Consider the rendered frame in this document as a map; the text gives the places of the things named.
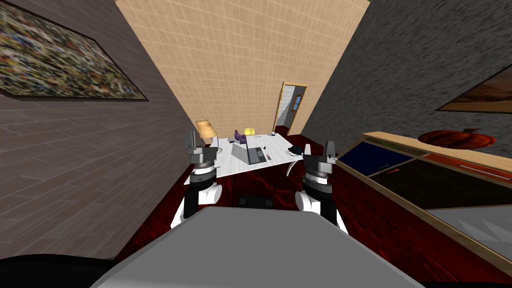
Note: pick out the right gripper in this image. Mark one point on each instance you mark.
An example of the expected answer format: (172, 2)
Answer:
(318, 164)

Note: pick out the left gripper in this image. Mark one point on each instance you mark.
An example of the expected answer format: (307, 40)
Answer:
(202, 155)

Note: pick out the white table with laptop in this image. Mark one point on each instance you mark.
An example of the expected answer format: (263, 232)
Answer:
(276, 146)

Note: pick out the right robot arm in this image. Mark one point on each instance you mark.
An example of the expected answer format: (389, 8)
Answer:
(318, 196)

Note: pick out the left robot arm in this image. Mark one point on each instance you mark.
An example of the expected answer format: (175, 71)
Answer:
(191, 200)

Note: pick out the blue window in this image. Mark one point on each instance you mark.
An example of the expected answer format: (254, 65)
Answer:
(296, 103)

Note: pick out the wooden sideboard with red bowl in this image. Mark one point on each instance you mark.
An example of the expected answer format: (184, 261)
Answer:
(436, 188)

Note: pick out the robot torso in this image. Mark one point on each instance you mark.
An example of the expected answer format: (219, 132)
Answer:
(260, 252)

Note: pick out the speckled multicolour wall painting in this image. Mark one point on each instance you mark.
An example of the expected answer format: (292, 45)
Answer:
(52, 64)

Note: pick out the brown landscape wall painting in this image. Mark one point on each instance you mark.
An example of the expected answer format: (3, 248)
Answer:
(486, 96)

